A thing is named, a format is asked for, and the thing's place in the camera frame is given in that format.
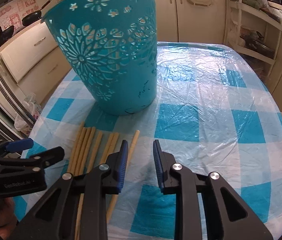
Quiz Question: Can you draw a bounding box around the wooden chopstick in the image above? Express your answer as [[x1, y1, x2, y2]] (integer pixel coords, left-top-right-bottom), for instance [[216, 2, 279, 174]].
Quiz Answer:
[[75, 127, 96, 240], [105, 129, 140, 224], [67, 122, 84, 174], [72, 127, 87, 175], [87, 131, 103, 173], [75, 127, 91, 176]]

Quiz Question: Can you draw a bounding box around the person left hand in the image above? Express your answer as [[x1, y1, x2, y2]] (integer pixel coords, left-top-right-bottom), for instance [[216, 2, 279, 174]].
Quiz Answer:
[[0, 198, 18, 239]]

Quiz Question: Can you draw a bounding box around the white plastic bag on floor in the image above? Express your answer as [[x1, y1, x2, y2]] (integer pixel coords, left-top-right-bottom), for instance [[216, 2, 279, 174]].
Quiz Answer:
[[13, 92, 43, 137]]

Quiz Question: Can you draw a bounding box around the blue white checkered tablecloth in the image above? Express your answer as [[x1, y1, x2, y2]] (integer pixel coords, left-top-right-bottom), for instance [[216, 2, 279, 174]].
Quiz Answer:
[[22, 43, 282, 239]]

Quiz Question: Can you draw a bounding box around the teal perforated plastic basket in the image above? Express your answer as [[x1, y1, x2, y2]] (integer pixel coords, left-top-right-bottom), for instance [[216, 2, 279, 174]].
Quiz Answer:
[[42, 0, 157, 115]]

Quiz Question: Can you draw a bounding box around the black wok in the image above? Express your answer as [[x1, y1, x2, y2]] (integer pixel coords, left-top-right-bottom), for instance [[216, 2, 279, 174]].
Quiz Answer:
[[0, 25, 14, 47]]

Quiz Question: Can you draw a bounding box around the dark pot on cart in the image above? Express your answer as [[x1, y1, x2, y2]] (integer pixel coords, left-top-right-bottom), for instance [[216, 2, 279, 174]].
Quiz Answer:
[[240, 31, 275, 59]]

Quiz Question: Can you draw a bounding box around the black frying pan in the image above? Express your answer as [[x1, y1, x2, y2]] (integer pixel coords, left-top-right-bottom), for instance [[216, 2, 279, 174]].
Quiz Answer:
[[21, 0, 52, 27]]

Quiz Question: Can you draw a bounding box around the white rolling storage cart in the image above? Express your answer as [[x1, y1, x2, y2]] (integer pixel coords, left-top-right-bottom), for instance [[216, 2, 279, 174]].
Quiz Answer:
[[223, 0, 282, 79]]

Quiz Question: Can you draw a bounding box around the mop with blue handle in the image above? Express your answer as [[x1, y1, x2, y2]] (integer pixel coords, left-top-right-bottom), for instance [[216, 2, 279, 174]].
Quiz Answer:
[[0, 74, 36, 127]]

